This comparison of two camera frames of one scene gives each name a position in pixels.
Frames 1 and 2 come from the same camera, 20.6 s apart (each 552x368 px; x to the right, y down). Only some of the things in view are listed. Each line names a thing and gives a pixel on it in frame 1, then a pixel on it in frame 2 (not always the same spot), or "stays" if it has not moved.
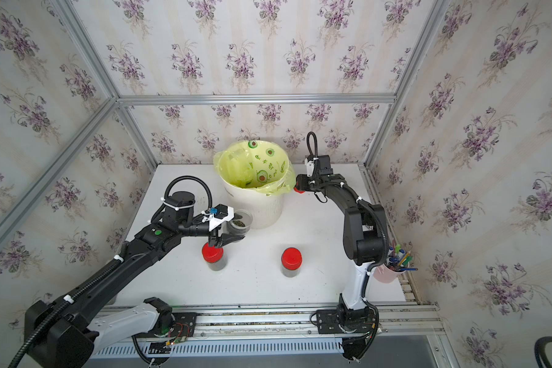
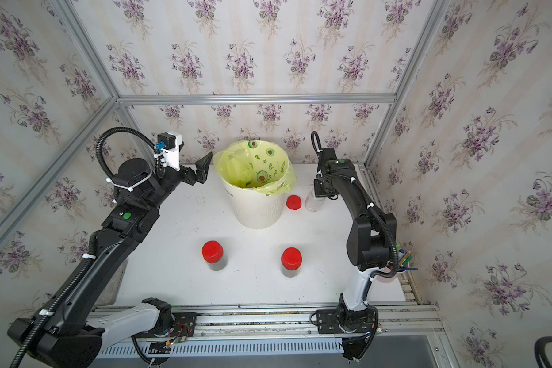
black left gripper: [221, 241] to [188, 177]
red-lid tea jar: [240, 227] to [312, 202]
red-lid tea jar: [215, 257] stays
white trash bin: [264, 211] stays
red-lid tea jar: [291, 261] stays
